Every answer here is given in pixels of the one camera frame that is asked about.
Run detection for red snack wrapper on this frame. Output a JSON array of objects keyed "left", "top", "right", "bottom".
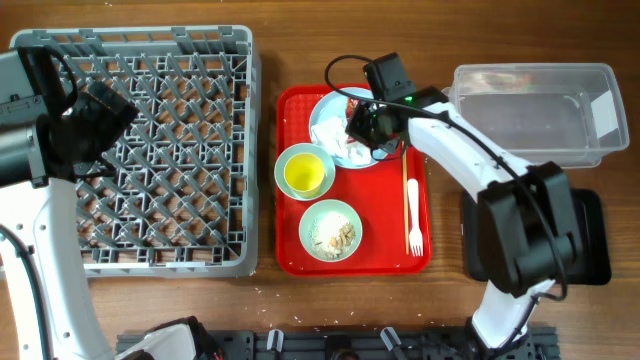
[{"left": 347, "top": 98, "right": 359, "bottom": 112}]

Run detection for white napkin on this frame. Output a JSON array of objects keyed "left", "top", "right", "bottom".
[{"left": 310, "top": 116, "right": 373, "bottom": 168}]

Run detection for yellow plastic cup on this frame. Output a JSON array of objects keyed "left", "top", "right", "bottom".
[{"left": 284, "top": 153, "right": 325, "bottom": 198}]

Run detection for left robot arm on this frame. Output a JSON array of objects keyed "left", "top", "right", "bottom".
[{"left": 1, "top": 47, "right": 138, "bottom": 359}]

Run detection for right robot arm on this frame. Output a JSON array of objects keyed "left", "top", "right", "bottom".
[{"left": 346, "top": 88, "right": 582, "bottom": 357}]

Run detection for grey dishwasher rack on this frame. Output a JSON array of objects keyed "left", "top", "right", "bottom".
[{"left": 11, "top": 25, "right": 261, "bottom": 278}]

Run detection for wooden chopstick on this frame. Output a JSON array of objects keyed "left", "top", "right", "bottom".
[{"left": 401, "top": 142, "right": 410, "bottom": 255}]

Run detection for large light blue plate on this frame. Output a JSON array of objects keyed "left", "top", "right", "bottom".
[{"left": 309, "top": 91, "right": 389, "bottom": 169}]

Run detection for light blue small bowl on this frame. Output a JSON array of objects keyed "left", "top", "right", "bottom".
[{"left": 274, "top": 143, "right": 336, "bottom": 201}]

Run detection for red plastic tray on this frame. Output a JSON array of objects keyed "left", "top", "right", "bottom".
[{"left": 275, "top": 83, "right": 433, "bottom": 277}]

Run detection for green bowl with food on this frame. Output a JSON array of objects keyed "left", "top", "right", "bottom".
[{"left": 298, "top": 199, "right": 363, "bottom": 263}]

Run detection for white plastic fork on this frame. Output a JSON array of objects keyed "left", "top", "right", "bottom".
[{"left": 407, "top": 178, "right": 424, "bottom": 257}]

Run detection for clear plastic bin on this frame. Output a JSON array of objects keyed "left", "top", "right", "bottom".
[{"left": 448, "top": 63, "right": 630, "bottom": 168}]

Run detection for black plastic tray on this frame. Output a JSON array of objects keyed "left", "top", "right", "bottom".
[{"left": 461, "top": 188, "right": 612, "bottom": 286}]

